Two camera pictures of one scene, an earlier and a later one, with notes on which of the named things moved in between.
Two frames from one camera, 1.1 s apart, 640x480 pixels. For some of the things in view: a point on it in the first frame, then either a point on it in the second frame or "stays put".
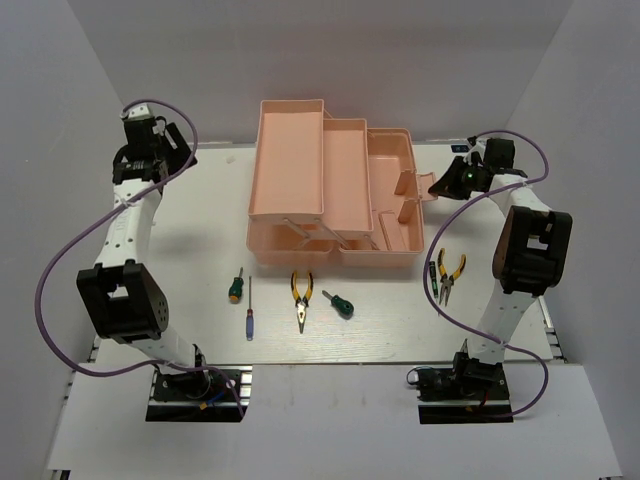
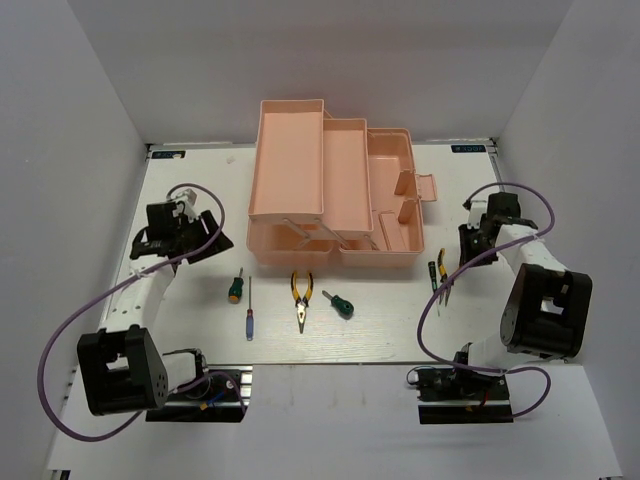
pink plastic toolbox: (326, 188) stays put
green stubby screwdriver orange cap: (236, 288) stays put
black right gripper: (449, 185) -> (465, 235)
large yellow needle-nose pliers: (301, 303) stays put
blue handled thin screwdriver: (249, 318) stays put
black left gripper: (180, 154) -> (198, 224)
